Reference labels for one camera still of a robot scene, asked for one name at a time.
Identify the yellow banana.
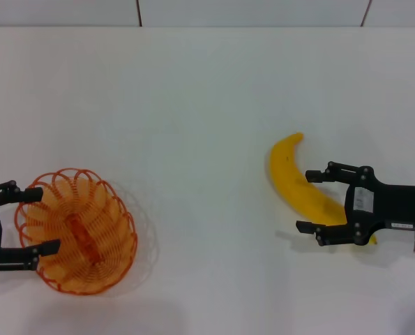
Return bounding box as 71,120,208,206
269,131,378,246

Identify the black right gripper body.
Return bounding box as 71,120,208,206
344,166,415,246

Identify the orange wire basket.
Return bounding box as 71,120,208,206
14,168,139,297

